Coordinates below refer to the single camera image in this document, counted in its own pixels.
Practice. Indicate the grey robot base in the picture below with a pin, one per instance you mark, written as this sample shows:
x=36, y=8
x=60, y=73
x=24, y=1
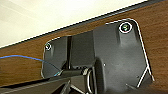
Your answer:
x=116, y=50

